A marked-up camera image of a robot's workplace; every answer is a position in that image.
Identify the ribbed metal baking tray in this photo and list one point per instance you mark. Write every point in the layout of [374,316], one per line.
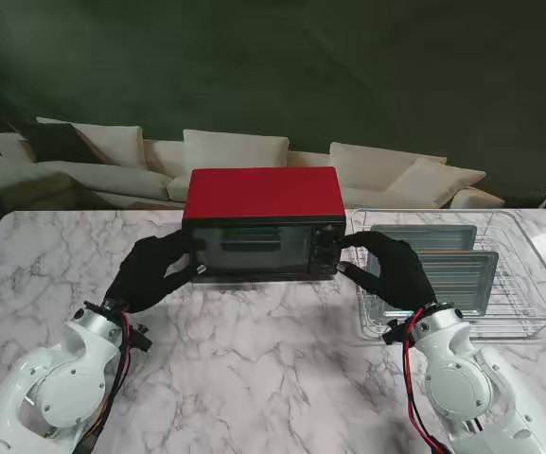
[438,236]
[462,279]

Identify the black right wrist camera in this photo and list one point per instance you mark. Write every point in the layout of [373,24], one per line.
[395,333]

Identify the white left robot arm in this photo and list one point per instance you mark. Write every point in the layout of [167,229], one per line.
[55,378]

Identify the long beige sofa cushion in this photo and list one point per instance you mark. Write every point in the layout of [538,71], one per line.
[111,182]

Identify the beige sofa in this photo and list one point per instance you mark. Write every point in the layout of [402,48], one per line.
[310,158]

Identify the red black toaster oven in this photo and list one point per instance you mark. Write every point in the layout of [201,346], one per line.
[263,189]

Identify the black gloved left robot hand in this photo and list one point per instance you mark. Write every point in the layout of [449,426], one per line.
[149,269]

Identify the small beige sofa cushion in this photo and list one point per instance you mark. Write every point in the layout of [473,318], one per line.
[178,190]

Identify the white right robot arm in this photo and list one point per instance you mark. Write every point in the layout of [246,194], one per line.
[462,388]

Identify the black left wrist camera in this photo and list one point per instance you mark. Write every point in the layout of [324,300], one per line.
[141,338]

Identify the dark brown sofa cushion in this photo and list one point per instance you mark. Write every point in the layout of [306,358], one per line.
[55,144]

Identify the black oven knob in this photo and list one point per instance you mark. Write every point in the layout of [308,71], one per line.
[324,236]
[325,257]

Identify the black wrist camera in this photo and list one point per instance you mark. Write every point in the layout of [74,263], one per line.
[141,338]
[395,333]

